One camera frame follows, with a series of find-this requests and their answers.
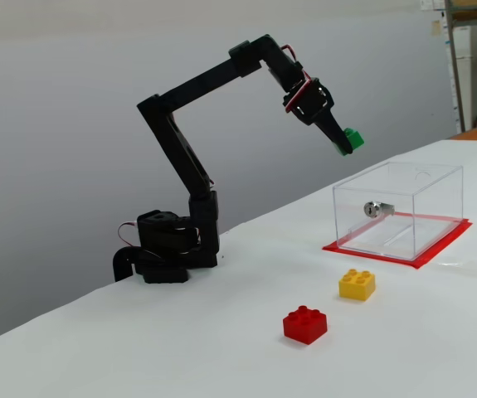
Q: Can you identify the transparent plastic box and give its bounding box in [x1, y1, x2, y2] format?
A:
[332, 160, 465, 262]

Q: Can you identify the red white black servo cable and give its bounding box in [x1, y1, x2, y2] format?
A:
[281, 42, 319, 114]

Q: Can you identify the black table clamp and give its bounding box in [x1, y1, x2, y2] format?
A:
[111, 246, 134, 284]

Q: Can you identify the white appliance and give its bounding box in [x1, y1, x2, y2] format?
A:
[445, 24, 477, 130]

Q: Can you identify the silver box lock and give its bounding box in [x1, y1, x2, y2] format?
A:
[363, 200, 397, 219]

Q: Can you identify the yellow lego brick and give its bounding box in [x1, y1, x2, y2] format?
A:
[338, 268, 377, 303]

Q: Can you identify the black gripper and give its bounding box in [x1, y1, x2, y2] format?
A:
[282, 77, 354, 157]

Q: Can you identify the red lego brick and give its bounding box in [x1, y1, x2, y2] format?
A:
[282, 305, 329, 346]

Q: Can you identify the green lego brick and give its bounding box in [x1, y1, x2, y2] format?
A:
[330, 127, 365, 158]

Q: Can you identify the metal shelf rack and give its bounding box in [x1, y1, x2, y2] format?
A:
[444, 0, 477, 133]

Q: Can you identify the red white black cable bundle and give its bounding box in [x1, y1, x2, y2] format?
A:
[117, 221, 140, 249]

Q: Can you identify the red tape rectangle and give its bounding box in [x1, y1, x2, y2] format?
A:
[322, 211, 474, 271]

